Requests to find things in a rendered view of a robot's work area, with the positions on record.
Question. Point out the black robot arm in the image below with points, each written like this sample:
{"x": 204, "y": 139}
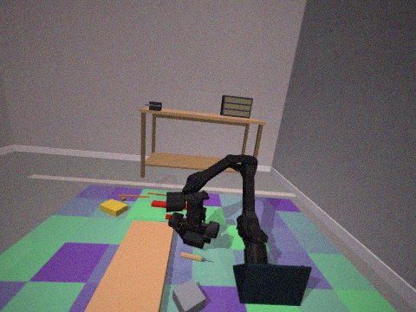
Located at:
{"x": 248, "y": 227}

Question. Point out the orange panel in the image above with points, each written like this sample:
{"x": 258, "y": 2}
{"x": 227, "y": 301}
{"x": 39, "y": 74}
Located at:
{"x": 135, "y": 279}

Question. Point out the wooden-handled awl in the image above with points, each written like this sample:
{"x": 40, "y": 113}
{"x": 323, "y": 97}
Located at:
{"x": 193, "y": 257}

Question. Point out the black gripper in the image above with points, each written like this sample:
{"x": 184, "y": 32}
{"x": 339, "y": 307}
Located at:
{"x": 194, "y": 220}

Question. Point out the red long flat block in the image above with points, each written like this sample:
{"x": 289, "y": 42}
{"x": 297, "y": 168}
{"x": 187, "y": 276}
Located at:
{"x": 161, "y": 204}

